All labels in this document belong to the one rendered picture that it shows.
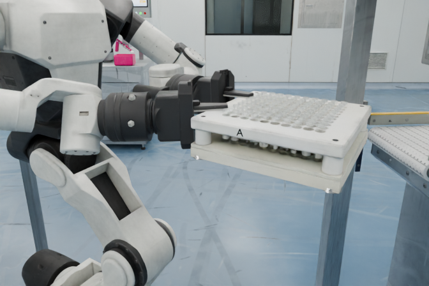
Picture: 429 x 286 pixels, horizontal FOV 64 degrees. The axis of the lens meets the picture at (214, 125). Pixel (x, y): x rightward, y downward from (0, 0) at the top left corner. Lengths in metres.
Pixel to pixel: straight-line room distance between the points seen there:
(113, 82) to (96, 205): 2.19
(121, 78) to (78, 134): 2.43
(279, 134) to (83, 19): 0.61
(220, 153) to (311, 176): 0.15
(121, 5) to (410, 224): 1.07
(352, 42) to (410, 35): 5.43
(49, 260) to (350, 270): 1.32
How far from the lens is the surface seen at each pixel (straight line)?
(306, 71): 5.95
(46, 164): 1.01
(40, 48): 0.87
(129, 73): 3.02
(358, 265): 1.96
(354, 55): 1.05
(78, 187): 0.95
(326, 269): 1.33
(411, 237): 1.22
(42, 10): 0.88
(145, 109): 0.59
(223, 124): 0.54
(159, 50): 1.10
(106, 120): 0.60
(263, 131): 0.51
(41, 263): 1.42
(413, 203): 1.19
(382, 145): 1.04
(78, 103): 0.63
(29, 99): 0.62
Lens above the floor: 1.17
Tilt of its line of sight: 18 degrees down
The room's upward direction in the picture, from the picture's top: straight up
